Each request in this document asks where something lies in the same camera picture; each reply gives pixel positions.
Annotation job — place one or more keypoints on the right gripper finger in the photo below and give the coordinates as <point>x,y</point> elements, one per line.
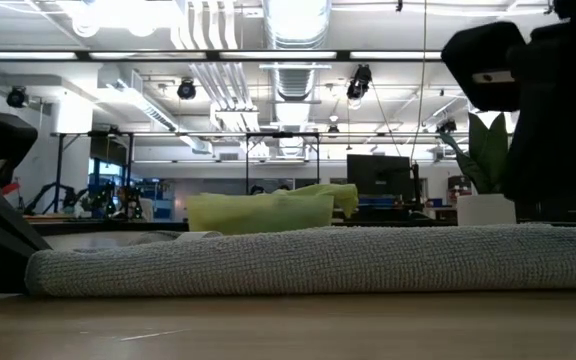
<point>558,175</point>

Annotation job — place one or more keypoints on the lime green microfiber towel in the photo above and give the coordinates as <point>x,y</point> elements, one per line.
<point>328,195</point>

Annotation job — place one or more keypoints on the grey microfiber towel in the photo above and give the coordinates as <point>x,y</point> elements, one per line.
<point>318,260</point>

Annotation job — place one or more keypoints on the yellow translucent plastic basket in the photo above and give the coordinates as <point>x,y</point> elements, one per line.
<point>258,214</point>

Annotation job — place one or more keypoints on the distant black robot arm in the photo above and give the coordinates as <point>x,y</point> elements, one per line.
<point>256,189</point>
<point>108,197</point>
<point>48,192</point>

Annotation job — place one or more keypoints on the snake plant in white pot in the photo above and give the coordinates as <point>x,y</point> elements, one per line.
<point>485,160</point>

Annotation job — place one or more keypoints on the black spot lamp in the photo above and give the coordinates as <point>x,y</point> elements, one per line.
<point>186,90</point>
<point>359,81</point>
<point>17,97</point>

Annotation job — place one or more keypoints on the large black monitor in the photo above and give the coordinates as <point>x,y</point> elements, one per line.
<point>378,174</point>

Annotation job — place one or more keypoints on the black bar with light strips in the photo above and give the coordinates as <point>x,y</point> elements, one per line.
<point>208,55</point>

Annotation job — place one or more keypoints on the distant black rig frame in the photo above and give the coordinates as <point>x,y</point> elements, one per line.
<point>283,134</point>
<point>59,170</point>

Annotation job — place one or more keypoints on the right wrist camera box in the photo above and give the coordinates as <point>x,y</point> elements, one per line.
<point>483,65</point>

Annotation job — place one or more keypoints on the black aluminium table frame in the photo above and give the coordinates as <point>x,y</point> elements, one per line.
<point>108,227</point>

